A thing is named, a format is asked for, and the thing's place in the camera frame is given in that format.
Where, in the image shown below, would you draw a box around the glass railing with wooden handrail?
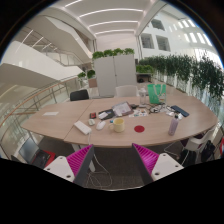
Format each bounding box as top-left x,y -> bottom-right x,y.
0,74 -> 81,158

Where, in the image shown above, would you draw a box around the colourful sticker sheet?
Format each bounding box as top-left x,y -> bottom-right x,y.
129,109 -> 149,119

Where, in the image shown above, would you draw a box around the purple drink bottle black cap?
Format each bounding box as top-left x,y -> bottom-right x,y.
167,114 -> 180,137

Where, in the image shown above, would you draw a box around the brown planter box with plants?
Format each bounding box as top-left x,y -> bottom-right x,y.
78,69 -> 98,89

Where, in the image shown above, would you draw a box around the green tote bag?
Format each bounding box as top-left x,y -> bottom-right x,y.
147,83 -> 167,105

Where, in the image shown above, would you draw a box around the row of green plants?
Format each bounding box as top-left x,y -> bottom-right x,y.
135,53 -> 224,101

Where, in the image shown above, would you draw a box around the black cable tangle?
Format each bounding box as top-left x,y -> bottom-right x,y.
146,103 -> 174,115

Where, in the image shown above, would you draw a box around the ceiling light strips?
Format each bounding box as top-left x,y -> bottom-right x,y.
63,0 -> 146,36

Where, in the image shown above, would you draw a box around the white power strip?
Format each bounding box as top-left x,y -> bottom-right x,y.
73,120 -> 93,136

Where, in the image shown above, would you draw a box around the flat round red coaster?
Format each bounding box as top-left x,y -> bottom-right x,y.
133,124 -> 146,134

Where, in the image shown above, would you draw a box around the black notebook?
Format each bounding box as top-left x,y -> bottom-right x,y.
98,108 -> 116,121

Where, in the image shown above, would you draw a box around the clear bottle white lid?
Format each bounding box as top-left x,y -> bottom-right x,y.
138,85 -> 148,107

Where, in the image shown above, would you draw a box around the white chair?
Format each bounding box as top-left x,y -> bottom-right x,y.
114,84 -> 139,98
181,128 -> 216,158

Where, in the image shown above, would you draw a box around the black chair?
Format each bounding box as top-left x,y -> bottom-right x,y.
69,89 -> 90,102

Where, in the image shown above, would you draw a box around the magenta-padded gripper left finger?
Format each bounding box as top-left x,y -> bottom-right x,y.
43,144 -> 96,188

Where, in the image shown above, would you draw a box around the white computer mouse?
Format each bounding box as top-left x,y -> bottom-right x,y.
95,120 -> 107,131

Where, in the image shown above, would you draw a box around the white cabinet topped with plants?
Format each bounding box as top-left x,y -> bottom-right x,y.
91,47 -> 138,98

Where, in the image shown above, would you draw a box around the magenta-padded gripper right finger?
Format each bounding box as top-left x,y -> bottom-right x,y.
131,142 -> 185,186

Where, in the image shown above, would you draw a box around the cream yellow mug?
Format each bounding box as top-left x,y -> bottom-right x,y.
108,117 -> 126,134

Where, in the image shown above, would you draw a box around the white power cable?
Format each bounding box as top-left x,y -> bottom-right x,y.
84,132 -> 114,190

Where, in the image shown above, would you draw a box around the black laptop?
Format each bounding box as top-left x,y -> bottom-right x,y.
18,137 -> 51,169

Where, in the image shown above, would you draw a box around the open book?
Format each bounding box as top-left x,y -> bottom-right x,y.
111,101 -> 134,117

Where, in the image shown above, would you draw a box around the clear plastic packet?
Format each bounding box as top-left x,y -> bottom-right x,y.
165,110 -> 184,120

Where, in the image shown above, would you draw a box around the white paper sheet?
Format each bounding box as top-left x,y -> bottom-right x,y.
42,111 -> 60,117

